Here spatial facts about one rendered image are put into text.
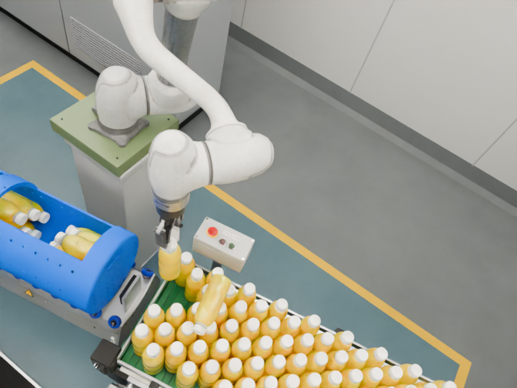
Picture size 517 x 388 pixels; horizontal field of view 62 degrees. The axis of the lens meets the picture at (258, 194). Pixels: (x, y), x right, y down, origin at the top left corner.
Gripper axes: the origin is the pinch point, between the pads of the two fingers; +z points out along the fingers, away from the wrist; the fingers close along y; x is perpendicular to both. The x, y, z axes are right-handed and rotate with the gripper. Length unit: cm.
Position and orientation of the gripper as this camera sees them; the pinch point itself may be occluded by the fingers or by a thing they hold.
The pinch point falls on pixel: (170, 239)
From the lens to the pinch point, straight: 124.8
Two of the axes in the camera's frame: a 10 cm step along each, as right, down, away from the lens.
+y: -3.9, 7.1, -5.9
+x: 9.1, 4.1, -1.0
